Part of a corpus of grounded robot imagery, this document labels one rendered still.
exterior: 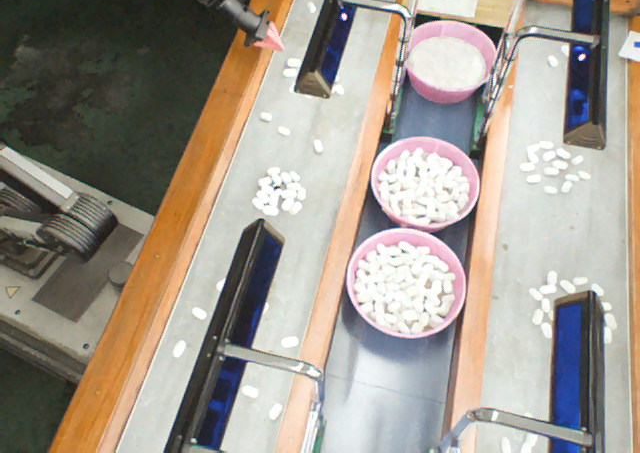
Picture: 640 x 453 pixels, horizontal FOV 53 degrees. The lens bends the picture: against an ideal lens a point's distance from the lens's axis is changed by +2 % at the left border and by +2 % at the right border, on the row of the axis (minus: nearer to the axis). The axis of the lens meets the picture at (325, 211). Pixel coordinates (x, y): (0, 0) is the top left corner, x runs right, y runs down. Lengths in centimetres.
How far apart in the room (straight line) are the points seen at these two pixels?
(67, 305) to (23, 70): 149
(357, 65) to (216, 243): 67
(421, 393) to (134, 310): 65
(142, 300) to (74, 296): 41
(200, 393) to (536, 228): 94
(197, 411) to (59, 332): 88
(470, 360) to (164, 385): 64
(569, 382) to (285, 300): 64
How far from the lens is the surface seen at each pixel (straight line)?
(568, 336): 112
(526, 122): 179
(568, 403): 108
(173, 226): 152
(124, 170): 261
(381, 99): 173
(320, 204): 155
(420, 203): 158
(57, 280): 187
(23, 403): 231
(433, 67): 187
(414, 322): 144
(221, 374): 102
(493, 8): 202
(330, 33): 139
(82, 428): 140
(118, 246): 187
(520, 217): 161
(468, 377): 138
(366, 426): 142
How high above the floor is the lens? 206
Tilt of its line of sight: 59 degrees down
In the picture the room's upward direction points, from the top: 2 degrees clockwise
